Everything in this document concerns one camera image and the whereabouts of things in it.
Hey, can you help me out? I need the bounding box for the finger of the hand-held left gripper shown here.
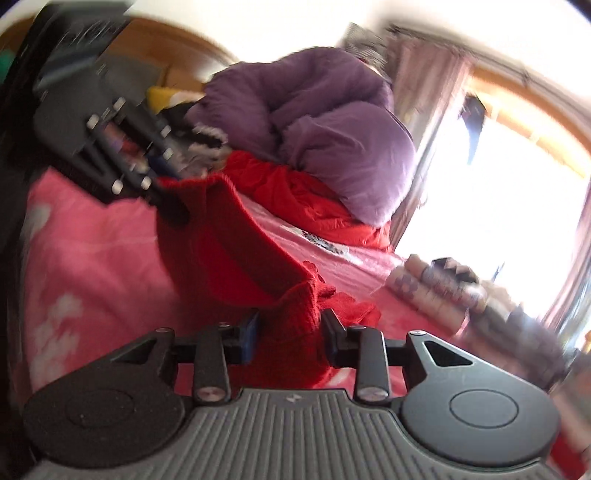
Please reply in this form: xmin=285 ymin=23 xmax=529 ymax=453
xmin=86 ymin=113 xmax=192 ymax=229
xmin=107 ymin=95 xmax=185 ymax=182

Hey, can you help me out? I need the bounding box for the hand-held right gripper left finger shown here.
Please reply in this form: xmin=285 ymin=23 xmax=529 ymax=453
xmin=111 ymin=310 xmax=260 ymax=405

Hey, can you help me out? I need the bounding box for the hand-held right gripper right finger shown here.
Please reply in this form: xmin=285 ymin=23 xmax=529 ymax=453
xmin=320 ymin=308 xmax=468 ymax=401

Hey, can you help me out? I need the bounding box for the red sweater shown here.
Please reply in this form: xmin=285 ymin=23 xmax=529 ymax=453
xmin=154 ymin=172 xmax=383 ymax=394

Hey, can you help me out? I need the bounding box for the yellow cloth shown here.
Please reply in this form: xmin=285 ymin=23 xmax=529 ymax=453
xmin=145 ymin=86 xmax=206 ymax=114

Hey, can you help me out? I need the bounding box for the black white folded garment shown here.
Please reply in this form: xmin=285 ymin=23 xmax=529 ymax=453
xmin=163 ymin=102 xmax=234 ymax=178

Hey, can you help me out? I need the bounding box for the pink floral blanket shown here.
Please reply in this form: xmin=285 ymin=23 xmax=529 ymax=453
xmin=21 ymin=164 xmax=467 ymax=407

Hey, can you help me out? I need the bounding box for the wooden headboard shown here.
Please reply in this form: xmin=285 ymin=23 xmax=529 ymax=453
xmin=104 ymin=15 xmax=238 ymax=95

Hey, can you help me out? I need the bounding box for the floral folded pajamas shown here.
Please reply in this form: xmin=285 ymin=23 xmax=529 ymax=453
xmin=386 ymin=253 xmax=488 ymax=328

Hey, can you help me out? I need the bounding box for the red crumpled garment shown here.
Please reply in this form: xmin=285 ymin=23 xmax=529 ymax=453
xmin=221 ymin=150 xmax=394 ymax=254

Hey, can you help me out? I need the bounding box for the purple quilt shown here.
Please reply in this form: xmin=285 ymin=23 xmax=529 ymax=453
xmin=187 ymin=45 xmax=420 ymax=228

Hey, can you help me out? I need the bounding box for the pink curtain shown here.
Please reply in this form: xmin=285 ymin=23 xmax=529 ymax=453
xmin=387 ymin=27 xmax=474 ymax=252

